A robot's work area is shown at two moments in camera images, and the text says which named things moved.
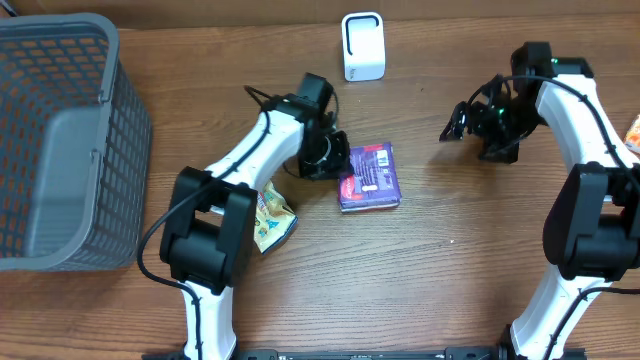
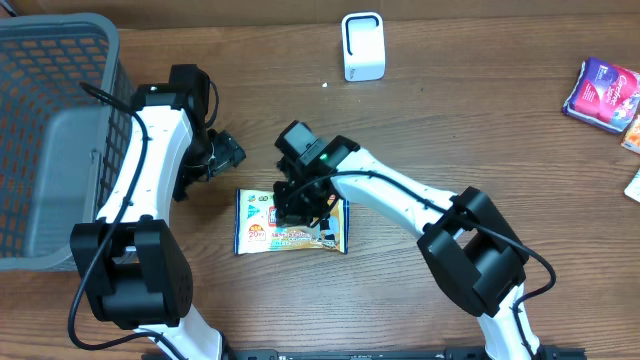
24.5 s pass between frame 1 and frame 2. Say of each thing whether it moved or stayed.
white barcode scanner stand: stayed
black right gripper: moved
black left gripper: moved
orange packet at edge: stayed
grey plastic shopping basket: stayed
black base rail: stayed
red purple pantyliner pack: moved
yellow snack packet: moved
